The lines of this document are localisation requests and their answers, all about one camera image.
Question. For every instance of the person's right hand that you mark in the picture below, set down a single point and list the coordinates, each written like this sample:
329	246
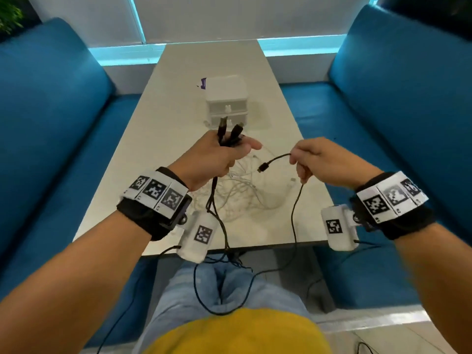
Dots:
332	164

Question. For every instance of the person's left hand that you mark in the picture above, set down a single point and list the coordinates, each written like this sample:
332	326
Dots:
206	158

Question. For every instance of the white mini drawer box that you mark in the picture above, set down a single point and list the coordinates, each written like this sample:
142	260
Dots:
225	88

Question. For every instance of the person's left forearm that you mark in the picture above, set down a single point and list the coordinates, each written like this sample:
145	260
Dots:
73	283

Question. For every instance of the person's right forearm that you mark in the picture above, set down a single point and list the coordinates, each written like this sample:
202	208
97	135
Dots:
442	283

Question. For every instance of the dark planter box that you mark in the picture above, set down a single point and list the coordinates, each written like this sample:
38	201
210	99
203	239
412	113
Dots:
31	14

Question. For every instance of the purple sticker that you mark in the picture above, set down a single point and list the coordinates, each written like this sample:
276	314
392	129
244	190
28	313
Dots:
202	82

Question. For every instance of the blue sofa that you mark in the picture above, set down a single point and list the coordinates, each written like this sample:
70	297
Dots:
387	106
55	125

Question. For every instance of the white charger on floor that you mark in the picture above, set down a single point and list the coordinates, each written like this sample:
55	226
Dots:
363	242

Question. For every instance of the black marker wristband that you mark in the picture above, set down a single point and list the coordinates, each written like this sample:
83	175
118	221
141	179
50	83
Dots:
409	224
136	217

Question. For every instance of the blue jeans legs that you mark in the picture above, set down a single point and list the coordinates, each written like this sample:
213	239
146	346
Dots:
191	287

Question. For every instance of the white roller blind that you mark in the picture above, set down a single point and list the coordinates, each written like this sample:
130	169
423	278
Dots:
250	14
92	18

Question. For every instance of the yellow shirt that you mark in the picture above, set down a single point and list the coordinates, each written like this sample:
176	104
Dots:
239	335

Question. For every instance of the green plant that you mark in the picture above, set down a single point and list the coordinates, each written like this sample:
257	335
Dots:
9	14

